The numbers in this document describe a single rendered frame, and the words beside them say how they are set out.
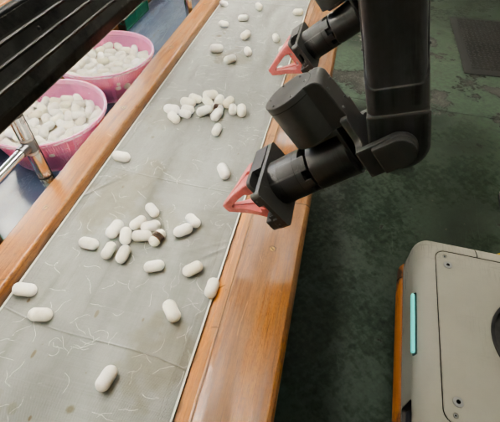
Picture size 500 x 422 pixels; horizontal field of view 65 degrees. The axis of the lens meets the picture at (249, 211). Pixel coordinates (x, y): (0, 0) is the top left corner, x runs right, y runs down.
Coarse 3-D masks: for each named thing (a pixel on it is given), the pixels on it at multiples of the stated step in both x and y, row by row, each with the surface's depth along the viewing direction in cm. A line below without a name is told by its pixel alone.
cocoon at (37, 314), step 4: (32, 308) 56; (36, 308) 56; (40, 308) 56; (44, 308) 56; (48, 308) 56; (28, 312) 55; (32, 312) 55; (36, 312) 55; (40, 312) 55; (44, 312) 55; (48, 312) 56; (52, 312) 56; (28, 316) 55; (32, 316) 55; (36, 316) 55; (40, 316) 55; (44, 316) 55; (48, 316) 55; (32, 320) 55; (36, 320) 55; (40, 320) 55; (44, 320) 55; (48, 320) 56
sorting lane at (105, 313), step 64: (256, 0) 137; (192, 64) 107; (256, 64) 107; (192, 128) 87; (256, 128) 87; (128, 192) 74; (192, 192) 74; (64, 256) 64; (192, 256) 64; (0, 320) 57; (64, 320) 57; (128, 320) 57; (192, 320) 57; (0, 384) 51; (64, 384) 51; (128, 384) 51
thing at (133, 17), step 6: (144, 0) 144; (138, 6) 140; (144, 6) 145; (132, 12) 137; (138, 12) 141; (144, 12) 145; (126, 18) 134; (132, 18) 138; (138, 18) 141; (120, 24) 134; (126, 24) 135; (132, 24) 138; (120, 30) 135; (126, 30) 135
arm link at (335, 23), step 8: (344, 0) 67; (352, 0) 67; (336, 8) 70; (344, 8) 68; (352, 8) 67; (328, 16) 71; (336, 16) 69; (344, 16) 68; (352, 16) 68; (336, 24) 70; (344, 24) 69; (352, 24) 69; (328, 32) 72; (336, 32) 70; (344, 32) 70; (352, 32) 70; (344, 40) 72
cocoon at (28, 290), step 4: (16, 284) 58; (20, 284) 58; (24, 284) 58; (28, 284) 58; (32, 284) 59; (12, 288) 58; (16, 288) 58; (20, 288) 58; (24, 288) 58; (28, 288) 58; (32, 288) 58; (36, 288) 59; (16, 292) 58; (20, 292) 58; (24, 292) 58; (28, 292) 58; (32, 292) 58; (36, 292) 59; (28, 296) 58
